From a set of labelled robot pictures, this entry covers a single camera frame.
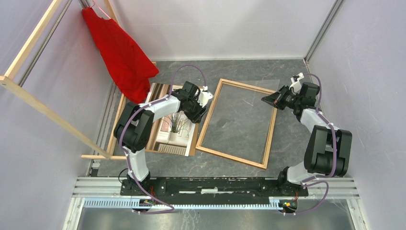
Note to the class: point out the wooden rack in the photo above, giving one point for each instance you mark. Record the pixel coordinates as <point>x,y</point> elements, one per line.
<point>70,78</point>

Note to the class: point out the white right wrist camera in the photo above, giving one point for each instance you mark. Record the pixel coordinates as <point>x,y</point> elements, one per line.
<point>296,85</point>

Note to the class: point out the clear acrylic sheet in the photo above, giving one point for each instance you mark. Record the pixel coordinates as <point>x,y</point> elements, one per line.
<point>247,114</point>

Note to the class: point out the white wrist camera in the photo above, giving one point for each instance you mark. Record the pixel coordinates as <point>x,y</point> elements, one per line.
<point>296,85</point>
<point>204,96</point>

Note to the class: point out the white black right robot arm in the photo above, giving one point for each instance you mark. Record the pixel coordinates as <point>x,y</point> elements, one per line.
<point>328,151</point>

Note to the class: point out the red cloth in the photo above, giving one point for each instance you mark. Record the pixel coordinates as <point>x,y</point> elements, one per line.
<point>126,62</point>

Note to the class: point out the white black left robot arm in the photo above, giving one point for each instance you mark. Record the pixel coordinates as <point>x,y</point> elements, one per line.
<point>135,125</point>

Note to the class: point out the plant photo print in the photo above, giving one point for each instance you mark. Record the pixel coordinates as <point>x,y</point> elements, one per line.
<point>176,133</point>

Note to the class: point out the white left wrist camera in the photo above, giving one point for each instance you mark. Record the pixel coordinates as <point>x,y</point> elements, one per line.
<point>204,96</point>

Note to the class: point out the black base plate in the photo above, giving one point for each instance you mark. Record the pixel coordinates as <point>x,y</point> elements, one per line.
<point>213,190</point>

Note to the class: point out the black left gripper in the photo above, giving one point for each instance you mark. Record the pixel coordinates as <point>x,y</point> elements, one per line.
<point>197,118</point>

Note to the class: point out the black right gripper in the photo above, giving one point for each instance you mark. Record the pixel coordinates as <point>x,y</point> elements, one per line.
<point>276,98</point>

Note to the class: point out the aluminium rail frame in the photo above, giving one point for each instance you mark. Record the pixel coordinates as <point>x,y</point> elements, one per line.
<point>332,204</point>

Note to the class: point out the wooden picture frame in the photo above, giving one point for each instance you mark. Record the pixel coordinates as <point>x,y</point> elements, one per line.
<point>236,123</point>

